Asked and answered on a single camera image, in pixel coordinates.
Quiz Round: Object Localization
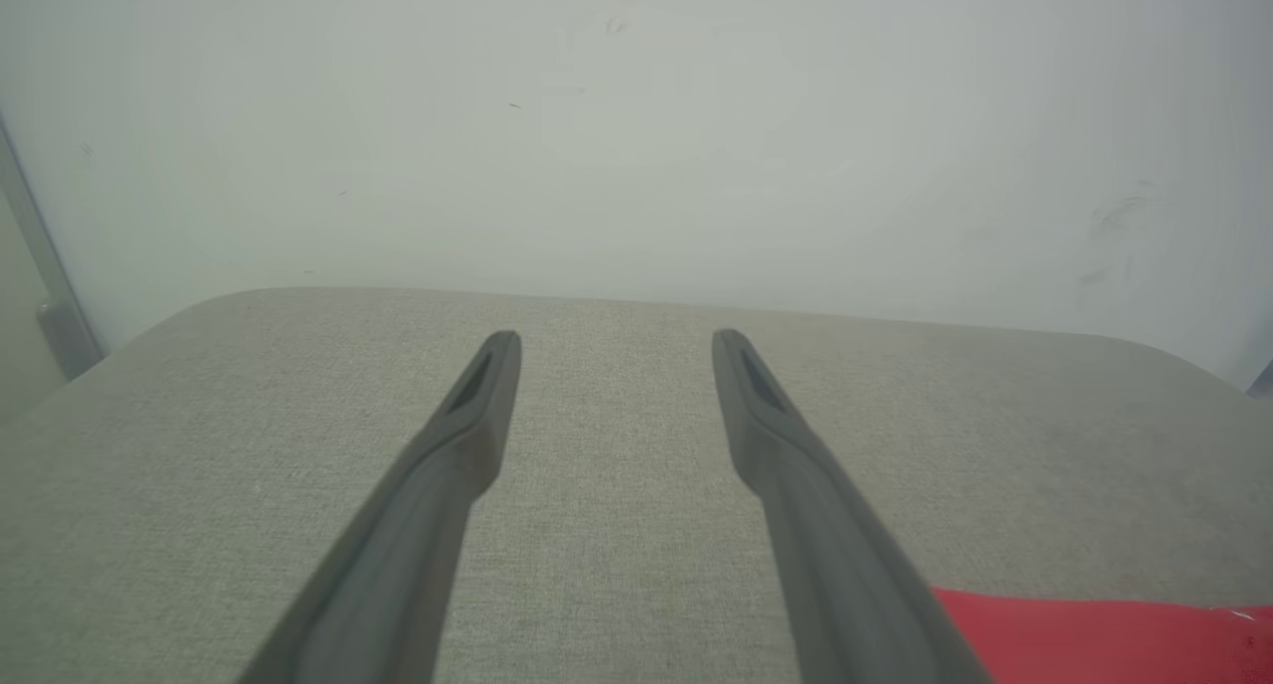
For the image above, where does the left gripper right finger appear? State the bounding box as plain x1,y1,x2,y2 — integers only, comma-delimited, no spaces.
710,328,996,684

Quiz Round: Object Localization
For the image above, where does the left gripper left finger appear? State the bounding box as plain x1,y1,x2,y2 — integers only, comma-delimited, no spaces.
239,330,524,684

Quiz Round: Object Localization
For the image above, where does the red and white shirt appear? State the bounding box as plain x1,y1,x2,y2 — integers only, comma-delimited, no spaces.
930,587,1273,684

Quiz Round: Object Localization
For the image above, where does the grey metal pole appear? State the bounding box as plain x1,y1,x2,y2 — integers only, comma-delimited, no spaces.
0,117,106,383

